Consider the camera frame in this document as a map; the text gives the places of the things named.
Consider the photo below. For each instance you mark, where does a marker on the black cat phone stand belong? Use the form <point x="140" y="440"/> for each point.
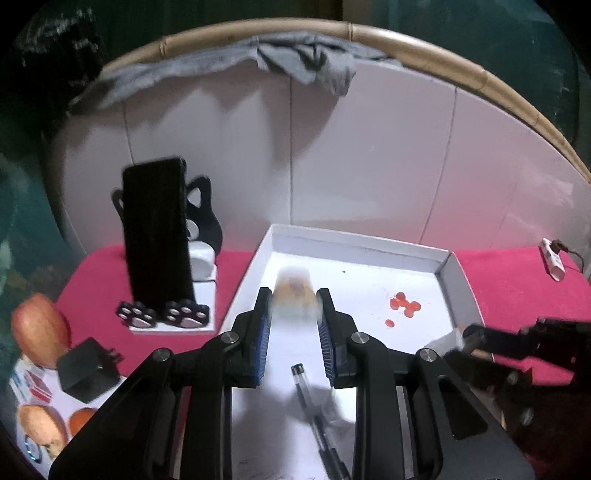
<point x="202" y="225"/>

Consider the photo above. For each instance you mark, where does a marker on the clear black pen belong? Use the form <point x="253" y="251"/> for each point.
<point x="334" y="467"/>

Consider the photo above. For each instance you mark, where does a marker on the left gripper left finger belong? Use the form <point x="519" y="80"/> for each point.
<point x="248" y="360"/>

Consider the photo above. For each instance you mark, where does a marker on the white charger with cable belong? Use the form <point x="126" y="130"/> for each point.
<point x="550" y="251"/>

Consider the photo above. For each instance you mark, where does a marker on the black power adapter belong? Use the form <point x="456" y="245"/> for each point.
<point x="88" y="370"/>

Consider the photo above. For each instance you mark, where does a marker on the white earbud case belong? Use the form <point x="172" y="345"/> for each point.
<point x="201" y="260"/>

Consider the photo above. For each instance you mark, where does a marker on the white shallow cardboard tray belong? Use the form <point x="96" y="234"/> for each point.
<point x="410" y="414"/>

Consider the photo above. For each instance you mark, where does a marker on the black smartphone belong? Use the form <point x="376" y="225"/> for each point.
<point x="155" y="234"/>

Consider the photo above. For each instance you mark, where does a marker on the orange tangerine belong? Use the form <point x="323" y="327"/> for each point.
<point x="79" y="418"/>

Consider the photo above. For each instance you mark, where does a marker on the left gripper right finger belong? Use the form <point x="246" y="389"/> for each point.
<point x="335" y="328"/>

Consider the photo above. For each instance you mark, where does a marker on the grey cloth on chair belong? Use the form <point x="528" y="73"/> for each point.
<point x="308" y="57"/>

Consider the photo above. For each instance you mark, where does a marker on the red apple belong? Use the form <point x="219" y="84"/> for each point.
<point x="40" y="331"/>

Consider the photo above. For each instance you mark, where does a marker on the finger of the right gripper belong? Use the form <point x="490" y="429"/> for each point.
<point x="496" y="342"/>

